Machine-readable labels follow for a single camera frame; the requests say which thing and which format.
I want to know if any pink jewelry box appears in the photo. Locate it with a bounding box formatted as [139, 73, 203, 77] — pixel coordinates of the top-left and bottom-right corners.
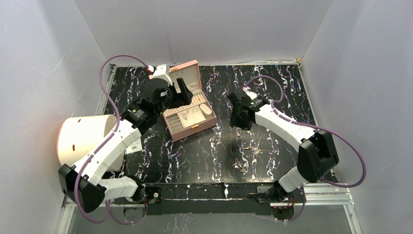
[163, 60, 217, 141]

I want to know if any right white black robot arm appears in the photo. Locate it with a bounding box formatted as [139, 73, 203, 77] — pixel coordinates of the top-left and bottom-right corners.
[228, 88, 339, 202]

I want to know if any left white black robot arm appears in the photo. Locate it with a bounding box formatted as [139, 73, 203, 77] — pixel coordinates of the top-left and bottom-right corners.
[58, 78, 193, 214]

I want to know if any gold pendant jewelry cluster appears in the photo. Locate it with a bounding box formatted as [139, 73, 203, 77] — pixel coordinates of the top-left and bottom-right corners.
[233, 161, 248, 175]

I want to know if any white cylindrical bucket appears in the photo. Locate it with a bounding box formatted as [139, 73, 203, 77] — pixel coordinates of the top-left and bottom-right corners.
[56, 115, 116, 166]

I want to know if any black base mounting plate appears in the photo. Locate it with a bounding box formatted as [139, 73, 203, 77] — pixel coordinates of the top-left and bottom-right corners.
[114, 182, 306, 220]

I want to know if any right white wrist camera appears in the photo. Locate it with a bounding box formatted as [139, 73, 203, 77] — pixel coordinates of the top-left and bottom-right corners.
[243, 89, 258, 100]

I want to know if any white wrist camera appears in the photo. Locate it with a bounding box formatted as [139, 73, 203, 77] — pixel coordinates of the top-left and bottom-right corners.
[147, 64, 172, 85]
[243, 89, 258, 100]

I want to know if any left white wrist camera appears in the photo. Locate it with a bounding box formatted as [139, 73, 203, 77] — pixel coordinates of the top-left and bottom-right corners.
[147, 64, 172, 85]

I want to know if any tangled gold necklace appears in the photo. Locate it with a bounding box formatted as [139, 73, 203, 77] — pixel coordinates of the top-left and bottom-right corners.
[243, 144, 267, 156]

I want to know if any aluminium frame rail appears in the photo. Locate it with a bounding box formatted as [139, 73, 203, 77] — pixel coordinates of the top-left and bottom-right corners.
[57, 183, 361, 234]

